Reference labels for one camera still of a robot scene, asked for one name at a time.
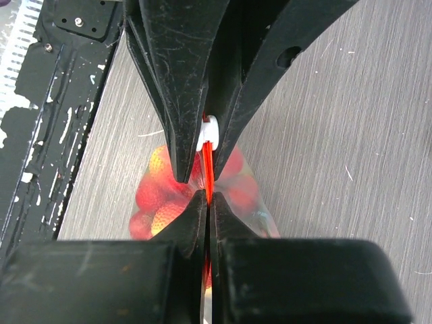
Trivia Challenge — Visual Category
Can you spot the red strawberry bunch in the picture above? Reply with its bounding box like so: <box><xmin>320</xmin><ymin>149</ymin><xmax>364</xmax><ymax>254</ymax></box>
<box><xmin>129</xmin><ymin>145</ymin><xmax>263</xmax><ymax>240</ymax></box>

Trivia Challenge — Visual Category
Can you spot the clear zip top bag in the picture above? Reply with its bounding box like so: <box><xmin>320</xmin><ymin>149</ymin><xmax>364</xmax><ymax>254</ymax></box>
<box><xmin>129</xmin><ymin>114</ymin><xmax>281</xmax><ymax>291</ymax></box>

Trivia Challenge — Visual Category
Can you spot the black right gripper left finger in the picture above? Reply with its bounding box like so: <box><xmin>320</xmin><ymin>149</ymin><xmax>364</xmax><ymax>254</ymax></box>
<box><xmin>1</xmin><ymin>190</ymin><xmax>207</xmax><ymax>323</ymax></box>

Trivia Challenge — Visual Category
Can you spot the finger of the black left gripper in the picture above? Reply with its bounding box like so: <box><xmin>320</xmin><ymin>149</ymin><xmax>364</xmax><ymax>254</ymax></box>
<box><xmin>212</xmin><ymin>0</ymin><xmax>355</xmax><ymax>178</ymax></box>
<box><xmin>123</xmin><ymin>1</ymin><xmax>229</xmax><ymax>183</ymax></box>

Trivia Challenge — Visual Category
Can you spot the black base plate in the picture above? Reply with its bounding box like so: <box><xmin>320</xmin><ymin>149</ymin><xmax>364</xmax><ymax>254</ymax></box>
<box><xmin>1</xmin><ymin>1</ymin><xmax>123</xmax><ymax>260</ymax></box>

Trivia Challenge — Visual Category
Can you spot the white slotted cable duct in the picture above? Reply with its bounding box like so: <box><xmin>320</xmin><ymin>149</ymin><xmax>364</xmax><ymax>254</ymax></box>
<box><xmin>1</xmin><ymin>0</ymin><xmax>43</xmax><ymax>117</ymax></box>

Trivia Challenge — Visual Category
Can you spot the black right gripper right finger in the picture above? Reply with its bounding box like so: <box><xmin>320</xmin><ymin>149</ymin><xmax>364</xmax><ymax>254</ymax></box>
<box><xmin>209</xmin><ymin>192</ymin><xmax>413</xmax><ymax>323</ymax></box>

